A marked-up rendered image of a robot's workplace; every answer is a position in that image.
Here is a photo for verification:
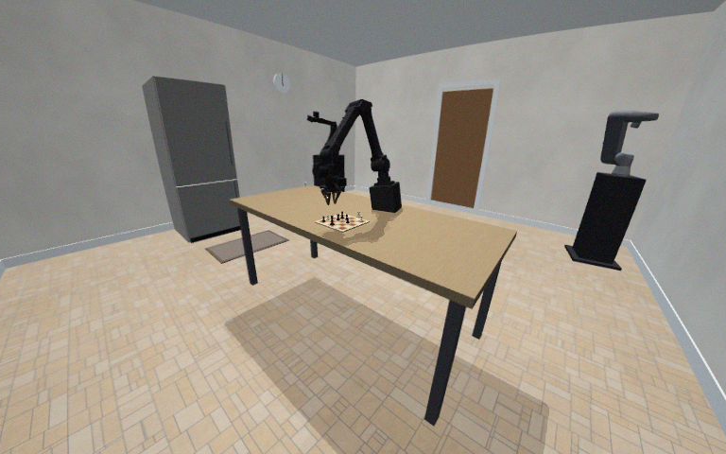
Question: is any brown and cream chessboard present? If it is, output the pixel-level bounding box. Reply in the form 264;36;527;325
315;214;369;233

